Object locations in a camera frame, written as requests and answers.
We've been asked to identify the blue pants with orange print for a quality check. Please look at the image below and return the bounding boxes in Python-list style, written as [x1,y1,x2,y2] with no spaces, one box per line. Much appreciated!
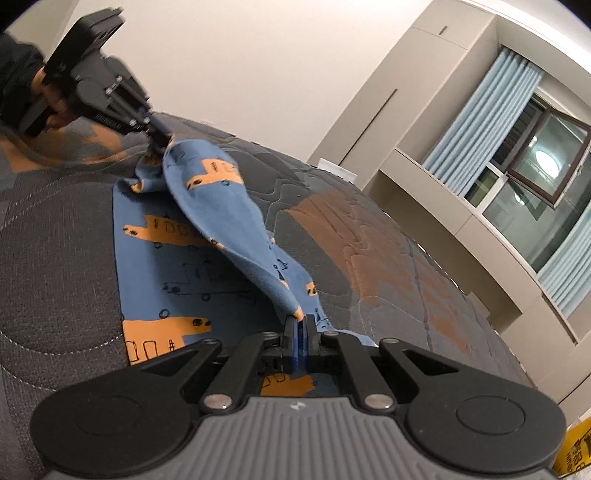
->
[111,135,378,398]

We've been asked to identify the black sleeve forearm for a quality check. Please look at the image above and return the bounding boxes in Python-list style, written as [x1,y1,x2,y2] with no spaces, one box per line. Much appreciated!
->
[0,33,44,129]

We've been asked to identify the person's left hand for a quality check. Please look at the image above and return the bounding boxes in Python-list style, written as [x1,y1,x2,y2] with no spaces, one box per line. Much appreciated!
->
[31,67,78,130]

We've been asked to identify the grey orange quilted mattress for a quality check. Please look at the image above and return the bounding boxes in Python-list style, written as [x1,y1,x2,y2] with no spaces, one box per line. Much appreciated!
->
[1,116,529,479]

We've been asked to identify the beige window desk ledge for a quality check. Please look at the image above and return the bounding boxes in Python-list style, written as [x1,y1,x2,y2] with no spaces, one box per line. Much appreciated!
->
[365,150,590,417]

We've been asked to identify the light blue left curtain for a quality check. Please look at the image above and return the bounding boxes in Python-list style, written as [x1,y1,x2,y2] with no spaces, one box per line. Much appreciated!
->
[423,47,544,197]

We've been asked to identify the light blue curtain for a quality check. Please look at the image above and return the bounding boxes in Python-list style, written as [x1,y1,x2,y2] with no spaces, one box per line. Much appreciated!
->
[423,47,544,197]
[537,208,591,317]

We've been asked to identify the light blue right curtain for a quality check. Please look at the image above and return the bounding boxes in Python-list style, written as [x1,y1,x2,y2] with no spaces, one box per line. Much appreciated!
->
[537,208,591,317]

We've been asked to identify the beige wardrobe cabinet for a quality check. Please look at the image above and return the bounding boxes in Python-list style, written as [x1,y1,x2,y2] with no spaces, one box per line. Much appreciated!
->
[308,1,498,188]

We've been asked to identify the yellow shopping bag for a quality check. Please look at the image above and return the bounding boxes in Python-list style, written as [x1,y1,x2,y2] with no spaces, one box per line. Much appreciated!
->
[552,417,591,478]

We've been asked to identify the glass window with frame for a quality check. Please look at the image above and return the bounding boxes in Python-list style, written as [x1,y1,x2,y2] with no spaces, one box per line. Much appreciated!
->
[465,95,590,272]

